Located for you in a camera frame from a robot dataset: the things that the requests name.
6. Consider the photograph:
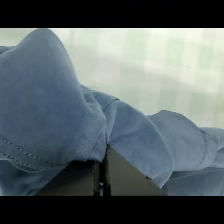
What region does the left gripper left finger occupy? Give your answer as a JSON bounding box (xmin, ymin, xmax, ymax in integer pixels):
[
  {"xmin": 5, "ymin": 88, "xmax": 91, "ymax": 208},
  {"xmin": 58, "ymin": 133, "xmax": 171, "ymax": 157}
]
[{"xmin": 37, "ymin": 160, "xmax": 101, "ymax": 197}]

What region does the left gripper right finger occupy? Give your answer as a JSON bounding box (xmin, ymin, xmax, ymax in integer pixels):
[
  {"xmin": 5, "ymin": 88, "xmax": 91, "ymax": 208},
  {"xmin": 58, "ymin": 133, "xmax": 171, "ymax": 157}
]
[{"xmin": 102, "ymin": 144, "xmax": 167, "ymax": 197}]

